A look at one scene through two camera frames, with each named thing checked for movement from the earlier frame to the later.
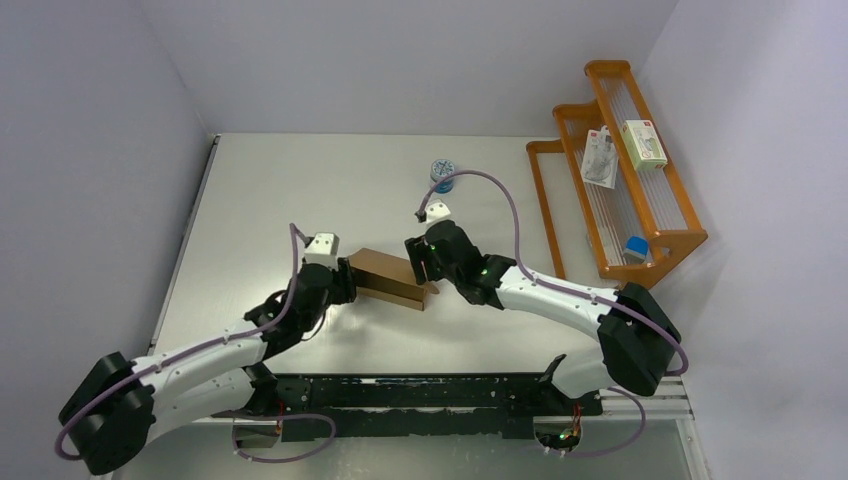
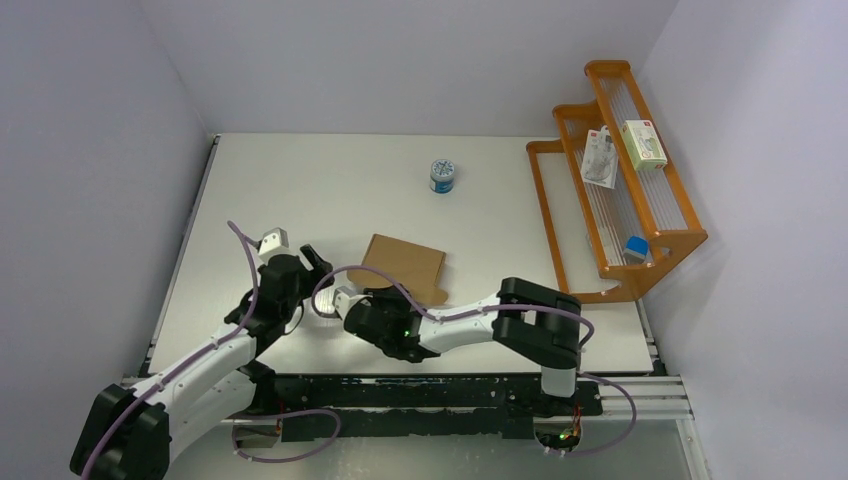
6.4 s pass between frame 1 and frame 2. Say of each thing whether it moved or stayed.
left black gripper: moved
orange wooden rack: stayed
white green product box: stayed
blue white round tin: stayed
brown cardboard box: moved
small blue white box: stayed
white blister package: stayed
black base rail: stayed
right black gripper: moved
